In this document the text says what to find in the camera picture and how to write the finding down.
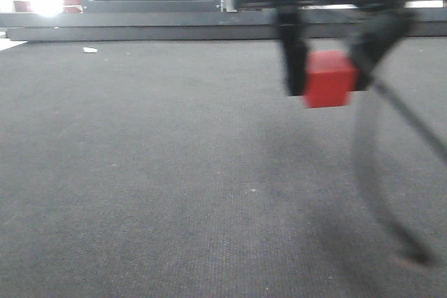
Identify white paper scrap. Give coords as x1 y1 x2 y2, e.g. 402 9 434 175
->
82 47 98 54

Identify black base boards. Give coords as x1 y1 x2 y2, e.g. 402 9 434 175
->
1 8 446 42

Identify red magnetic block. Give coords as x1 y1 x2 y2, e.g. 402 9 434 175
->
303 50 359 108

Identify black cable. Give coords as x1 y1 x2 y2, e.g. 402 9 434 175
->
350 77 447 266

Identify red bag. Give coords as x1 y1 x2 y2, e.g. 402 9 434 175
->
63 0 82 13

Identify dark grey table mat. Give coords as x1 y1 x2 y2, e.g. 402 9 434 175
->
1 41 446 297

